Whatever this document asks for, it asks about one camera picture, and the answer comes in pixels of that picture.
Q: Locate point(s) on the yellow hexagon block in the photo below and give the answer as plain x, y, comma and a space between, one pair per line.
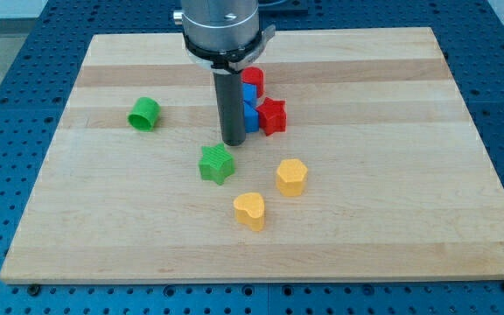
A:
291, 177

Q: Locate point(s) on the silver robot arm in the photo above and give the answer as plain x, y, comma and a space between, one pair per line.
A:
223, 36

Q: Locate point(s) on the green star block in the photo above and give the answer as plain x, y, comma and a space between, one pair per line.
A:
216, 163

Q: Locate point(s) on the red star block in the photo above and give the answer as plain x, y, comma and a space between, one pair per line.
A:
272, 116

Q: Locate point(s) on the blue block front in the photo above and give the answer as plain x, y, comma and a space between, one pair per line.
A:
251, 118

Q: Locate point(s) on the blue block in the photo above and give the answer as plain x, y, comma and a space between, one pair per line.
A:
251, 118
249, 94

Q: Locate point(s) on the yellow heart block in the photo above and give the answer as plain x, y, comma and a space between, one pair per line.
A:
249, 209

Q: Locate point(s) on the blue block rear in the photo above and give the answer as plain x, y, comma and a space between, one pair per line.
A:
249, 94

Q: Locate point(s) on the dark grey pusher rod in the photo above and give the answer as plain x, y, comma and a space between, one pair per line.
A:
229, 96

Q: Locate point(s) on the red cylinder block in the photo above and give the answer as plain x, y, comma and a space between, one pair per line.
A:
255, 76

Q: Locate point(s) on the green cylinder block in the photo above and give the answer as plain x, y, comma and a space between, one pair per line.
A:
144, 114

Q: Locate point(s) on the wooden board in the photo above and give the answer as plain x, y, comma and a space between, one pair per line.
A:
379, 176

